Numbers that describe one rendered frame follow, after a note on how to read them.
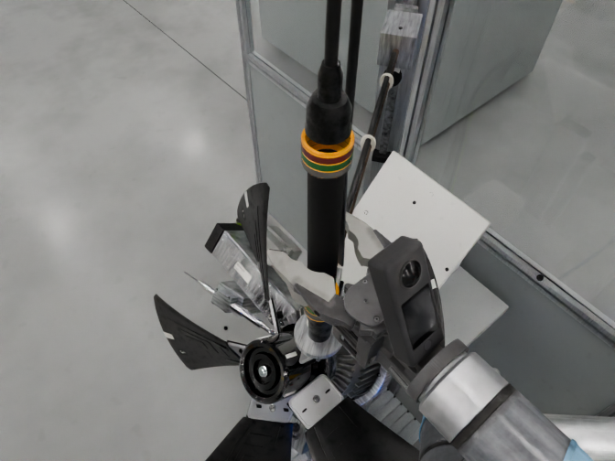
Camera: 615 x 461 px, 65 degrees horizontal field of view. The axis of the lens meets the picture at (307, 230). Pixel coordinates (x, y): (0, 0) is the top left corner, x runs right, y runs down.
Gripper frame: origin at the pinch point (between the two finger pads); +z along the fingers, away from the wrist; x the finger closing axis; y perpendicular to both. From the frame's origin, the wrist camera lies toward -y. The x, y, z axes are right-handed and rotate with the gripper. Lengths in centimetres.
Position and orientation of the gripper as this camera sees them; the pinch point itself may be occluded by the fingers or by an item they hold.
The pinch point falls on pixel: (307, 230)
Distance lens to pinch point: 53.2
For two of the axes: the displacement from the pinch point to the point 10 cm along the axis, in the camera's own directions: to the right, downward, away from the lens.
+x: 7.8, -5.0, 3.8
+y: 0.0, 6.1, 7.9
